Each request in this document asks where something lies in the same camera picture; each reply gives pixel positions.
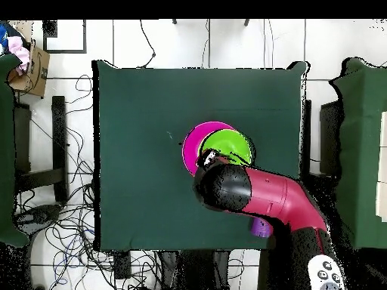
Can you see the black power strip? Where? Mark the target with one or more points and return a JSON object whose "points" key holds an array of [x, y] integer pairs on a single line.
{"points": [[122, 265]]}

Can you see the pink plastic bowl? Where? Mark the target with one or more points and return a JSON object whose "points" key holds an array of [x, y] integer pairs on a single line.
{"points": [[190, 148]]}

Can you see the large green plastic bowl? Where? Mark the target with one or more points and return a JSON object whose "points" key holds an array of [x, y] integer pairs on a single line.
{"points": [[248, 149]]}

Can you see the black floor stand base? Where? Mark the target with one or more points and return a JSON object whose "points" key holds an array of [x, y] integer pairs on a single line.
{"points": [[39, 213]]}

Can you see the black square frame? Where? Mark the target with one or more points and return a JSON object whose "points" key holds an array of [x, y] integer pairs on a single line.
{"points": [[65, 51]]}

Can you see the cardboard box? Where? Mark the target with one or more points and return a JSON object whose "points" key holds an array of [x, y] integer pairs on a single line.
{"points": [[36, 75]]}

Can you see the dark green tablecloth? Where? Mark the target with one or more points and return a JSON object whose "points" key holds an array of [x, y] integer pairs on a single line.
{"points": [[136, 99]]}

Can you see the blue fabric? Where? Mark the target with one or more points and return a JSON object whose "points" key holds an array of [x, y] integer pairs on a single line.
{"points": [[3, 33]]}

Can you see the black leg frame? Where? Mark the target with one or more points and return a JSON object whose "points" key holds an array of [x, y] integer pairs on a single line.
{"points": [[59, 136]]}

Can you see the pink cloth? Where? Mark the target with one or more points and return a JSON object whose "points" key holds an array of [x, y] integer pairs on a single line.
{"points": [[18, 49]]}

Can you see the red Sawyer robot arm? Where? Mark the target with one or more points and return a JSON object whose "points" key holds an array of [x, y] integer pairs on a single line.
{"points": [[272, 196]]}

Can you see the black side frame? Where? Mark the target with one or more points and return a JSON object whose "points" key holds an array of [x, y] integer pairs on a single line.
{"points": [[329, 136]]}

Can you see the green covered side table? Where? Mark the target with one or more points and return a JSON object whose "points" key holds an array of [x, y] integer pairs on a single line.
{"points": [[362, 151], [6, 151]]}

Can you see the purple plastic cup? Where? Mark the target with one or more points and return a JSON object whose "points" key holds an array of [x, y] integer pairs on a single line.
{"points": [[260, 229]]}

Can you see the white panel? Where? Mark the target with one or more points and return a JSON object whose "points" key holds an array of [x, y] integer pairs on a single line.
{"points": [[383, 166]]}

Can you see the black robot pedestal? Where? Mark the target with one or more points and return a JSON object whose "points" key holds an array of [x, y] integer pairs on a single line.
{"points": [[193, 272]]}

